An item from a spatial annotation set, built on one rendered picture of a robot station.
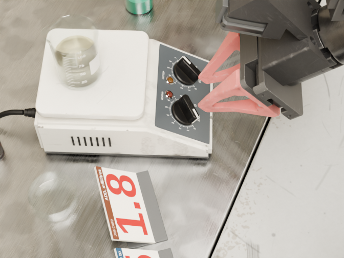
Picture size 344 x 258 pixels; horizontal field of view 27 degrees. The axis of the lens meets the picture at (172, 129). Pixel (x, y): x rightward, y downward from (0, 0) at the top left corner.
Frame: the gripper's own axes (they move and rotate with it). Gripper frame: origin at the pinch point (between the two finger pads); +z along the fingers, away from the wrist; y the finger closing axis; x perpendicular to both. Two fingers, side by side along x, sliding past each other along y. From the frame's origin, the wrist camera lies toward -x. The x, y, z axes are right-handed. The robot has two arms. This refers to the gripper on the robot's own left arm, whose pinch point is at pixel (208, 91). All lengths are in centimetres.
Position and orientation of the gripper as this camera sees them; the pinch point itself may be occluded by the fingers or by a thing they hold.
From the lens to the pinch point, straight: 74.2
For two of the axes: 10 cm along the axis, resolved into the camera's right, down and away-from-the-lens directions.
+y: -0.4, 8.5, -5.2
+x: 6.6, 4.1, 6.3
